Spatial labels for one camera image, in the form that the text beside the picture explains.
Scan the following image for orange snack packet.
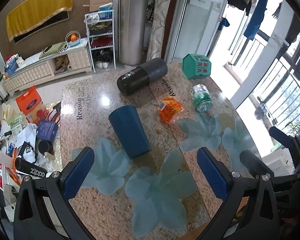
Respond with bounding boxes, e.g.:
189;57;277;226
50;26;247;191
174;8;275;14
158;96;184;123

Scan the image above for dark blue plastic cup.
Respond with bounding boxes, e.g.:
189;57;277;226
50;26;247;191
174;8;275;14
109;105;151;159

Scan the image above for black Zippo tube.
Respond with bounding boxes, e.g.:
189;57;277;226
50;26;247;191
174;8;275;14
14;158;47;178

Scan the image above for black mug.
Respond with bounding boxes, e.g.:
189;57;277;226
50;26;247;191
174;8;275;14
38;140;53;155

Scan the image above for dark blue small box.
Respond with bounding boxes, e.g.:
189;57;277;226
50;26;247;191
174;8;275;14
36;120;58;142

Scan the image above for clear green-label jar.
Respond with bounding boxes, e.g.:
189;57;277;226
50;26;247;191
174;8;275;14
191;83;213;112

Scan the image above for orange gift bag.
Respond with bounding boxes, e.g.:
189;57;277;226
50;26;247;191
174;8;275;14
16;86;49;124

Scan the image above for green hexagonal tin box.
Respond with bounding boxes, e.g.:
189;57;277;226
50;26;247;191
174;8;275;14
182;54;211;79

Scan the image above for blue hanging garment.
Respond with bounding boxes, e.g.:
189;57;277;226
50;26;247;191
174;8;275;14
243;0;268;40

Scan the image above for black cylindrical thermos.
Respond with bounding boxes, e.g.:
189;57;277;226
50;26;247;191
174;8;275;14
117;58;168;96

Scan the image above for white TV cabinet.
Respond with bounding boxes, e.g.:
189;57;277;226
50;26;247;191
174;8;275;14
3;38;91;95

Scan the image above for fruit bowl with oranges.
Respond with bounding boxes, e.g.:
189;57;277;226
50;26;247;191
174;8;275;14
65;31;81;47

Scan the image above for white metal shelf rack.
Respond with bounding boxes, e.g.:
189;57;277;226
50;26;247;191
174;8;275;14
84;7;116;72

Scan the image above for silver cylindrical column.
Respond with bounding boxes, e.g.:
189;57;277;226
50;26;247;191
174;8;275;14
119;0;148;66

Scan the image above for yellow cloth cover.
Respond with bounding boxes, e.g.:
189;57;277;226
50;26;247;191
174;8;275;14
6;0;73;41

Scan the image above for open cardboard box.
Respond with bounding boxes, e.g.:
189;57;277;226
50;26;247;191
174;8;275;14
82;0;113;12

